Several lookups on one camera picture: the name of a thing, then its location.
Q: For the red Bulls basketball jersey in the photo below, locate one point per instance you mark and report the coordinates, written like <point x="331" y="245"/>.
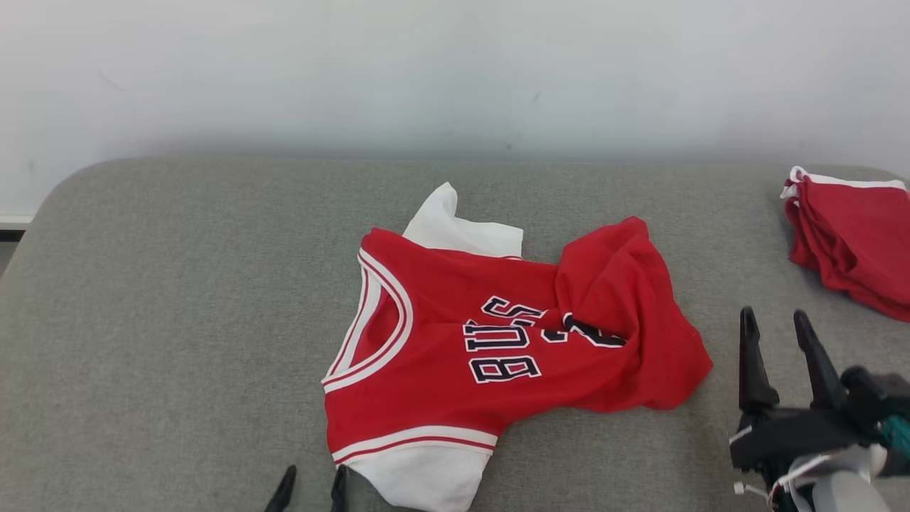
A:
<point x="441" y="299"/>

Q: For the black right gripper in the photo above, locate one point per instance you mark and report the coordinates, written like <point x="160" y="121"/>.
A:
<point x="796" y="435"/>

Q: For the red shorts with white stripe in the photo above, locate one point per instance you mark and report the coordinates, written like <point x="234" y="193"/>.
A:
<point x="853" y="235"/>

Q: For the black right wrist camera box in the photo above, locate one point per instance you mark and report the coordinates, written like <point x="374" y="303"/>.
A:
<point x="878" y="395"/>

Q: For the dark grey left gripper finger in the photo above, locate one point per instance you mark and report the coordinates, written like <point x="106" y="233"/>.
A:
<point x="340" y="492"/>
<point x="283" y="491"/>

